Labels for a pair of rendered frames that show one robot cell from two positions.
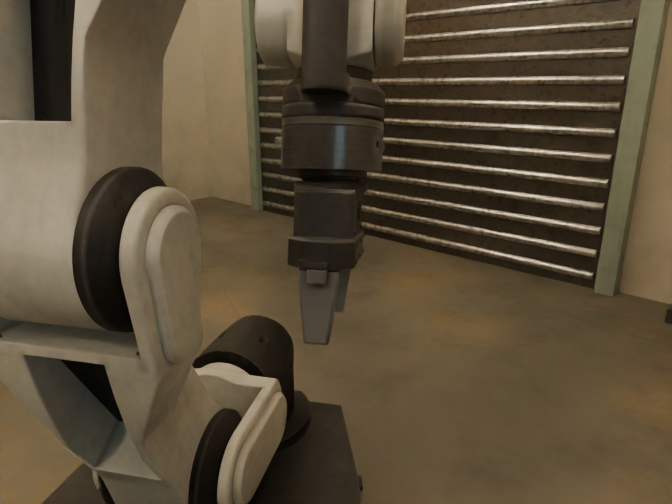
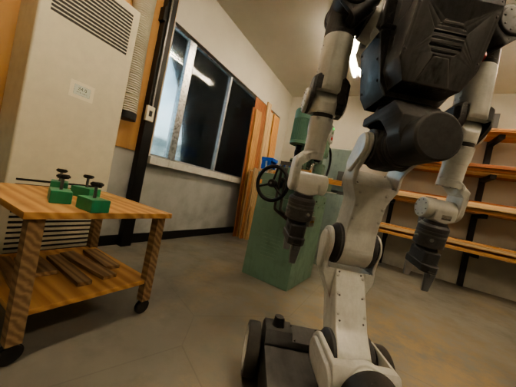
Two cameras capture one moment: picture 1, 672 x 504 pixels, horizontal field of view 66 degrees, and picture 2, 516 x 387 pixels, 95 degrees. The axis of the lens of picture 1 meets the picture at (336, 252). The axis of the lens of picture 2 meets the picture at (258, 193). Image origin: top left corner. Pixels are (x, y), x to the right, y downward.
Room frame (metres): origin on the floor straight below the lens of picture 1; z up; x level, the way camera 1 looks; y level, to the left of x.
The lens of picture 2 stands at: (1.19, -0.33, 0.74)
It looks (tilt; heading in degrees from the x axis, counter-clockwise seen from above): 1 degrees down; 166
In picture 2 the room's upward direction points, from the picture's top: 12 degrees clockwise
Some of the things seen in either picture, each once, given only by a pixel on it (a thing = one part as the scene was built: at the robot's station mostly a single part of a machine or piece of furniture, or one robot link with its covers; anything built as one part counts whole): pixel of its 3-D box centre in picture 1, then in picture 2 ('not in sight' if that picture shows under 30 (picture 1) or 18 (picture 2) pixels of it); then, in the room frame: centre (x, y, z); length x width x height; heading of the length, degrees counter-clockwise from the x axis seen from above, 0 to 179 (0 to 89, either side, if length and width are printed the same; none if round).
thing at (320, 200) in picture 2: not in sight; (294, 195); (-0.87, 0.52, 0.76); 0.57 x 0.45 x 0.09; 134
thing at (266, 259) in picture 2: not in sight; (285, 237); (-0.87, 0.52, 0.36); 0.58 x 0.45 x 0.71; 134
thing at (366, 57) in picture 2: not in sight; (416, 48); (0.60, 0.20, 1.23); 0.34 x 0.30 x 0.36; 77
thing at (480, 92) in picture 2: not in sight; (467, 107); (0.60, 0.42, 1.12); 0.13 x 0.12 x 0.22; 75
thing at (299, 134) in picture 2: not in sight; (302, 128); (-0.78, 0.43, 1.35); 0.18 x 0.18 x 0.31
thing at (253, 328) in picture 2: not in sight; (251, 347); (0.28, 0.00, 0.10); 0.20 x 0.05 x 0.20; 167
